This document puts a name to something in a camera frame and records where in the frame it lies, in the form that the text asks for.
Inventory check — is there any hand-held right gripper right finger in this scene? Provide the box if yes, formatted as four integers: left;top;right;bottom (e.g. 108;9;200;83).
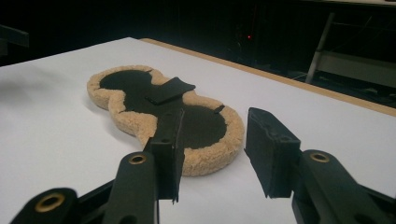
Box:
244;107;302;200

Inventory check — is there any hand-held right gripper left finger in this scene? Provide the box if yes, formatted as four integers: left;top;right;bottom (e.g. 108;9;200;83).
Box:
144;107;186;205

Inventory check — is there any tan fleece pad black lining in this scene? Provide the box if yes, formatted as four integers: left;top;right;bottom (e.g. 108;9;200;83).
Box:
86;64;246;177

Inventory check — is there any grey metal stand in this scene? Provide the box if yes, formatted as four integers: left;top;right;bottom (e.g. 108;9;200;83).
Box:
304;12;396;90

